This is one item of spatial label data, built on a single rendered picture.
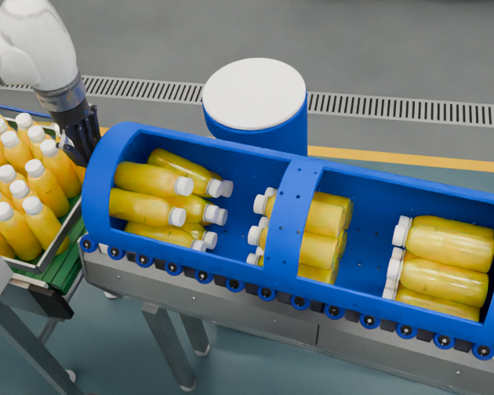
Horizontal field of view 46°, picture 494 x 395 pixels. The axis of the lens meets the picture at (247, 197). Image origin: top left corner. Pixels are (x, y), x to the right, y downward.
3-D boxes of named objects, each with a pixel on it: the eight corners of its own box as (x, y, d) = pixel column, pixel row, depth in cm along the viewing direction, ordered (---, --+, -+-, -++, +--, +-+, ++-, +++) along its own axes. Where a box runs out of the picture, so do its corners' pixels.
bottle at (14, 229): (36, 235, 151) (10, 196, 138) (48, 251, 148) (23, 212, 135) (12, 250, 149) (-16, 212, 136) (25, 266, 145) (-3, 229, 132)
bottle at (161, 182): (127, 191, 135) (187, 203, 128) (109, 186, 129) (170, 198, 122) (134, 164, 136) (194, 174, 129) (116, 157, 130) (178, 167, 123)
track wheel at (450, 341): (460, 337, 116) (459, 332, 117) (438, 326, 117) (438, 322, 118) (449, 355, 117) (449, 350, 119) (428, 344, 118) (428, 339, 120)
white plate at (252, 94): (241, 46, 169) (241, 49, 170) (181, 104, 156) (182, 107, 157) (325, 77, 158) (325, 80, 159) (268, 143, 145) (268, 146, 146)
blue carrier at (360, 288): (498, 375, 114) (543, 309, 91) (104, 266, 138) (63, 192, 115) (510, 254, 129) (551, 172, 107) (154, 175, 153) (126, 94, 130)
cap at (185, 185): (183, 196, 127) (190, 197, 126) (175, 193, 124) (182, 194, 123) (188, 179, 128) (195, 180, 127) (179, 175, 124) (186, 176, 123)
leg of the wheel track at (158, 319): (192, 393, 213) (156, 316, 164) (178, 389, 215) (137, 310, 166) (198, 378, 217) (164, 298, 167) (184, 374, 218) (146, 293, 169)
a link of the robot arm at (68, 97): (19, 87, 106) (32, 111, 111) (63, 96, 104) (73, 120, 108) (45, 56, 111) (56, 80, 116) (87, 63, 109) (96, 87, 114)
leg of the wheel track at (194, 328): (206, 358, 221) (176, 274, 172) (192, 354, 223) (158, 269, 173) (212, 345, 224) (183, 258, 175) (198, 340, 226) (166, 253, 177)
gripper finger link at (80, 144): (81, 123, 116) (78, 128, 115) (97, 161, 124) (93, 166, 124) (64, 119, 117) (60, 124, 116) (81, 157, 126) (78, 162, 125)
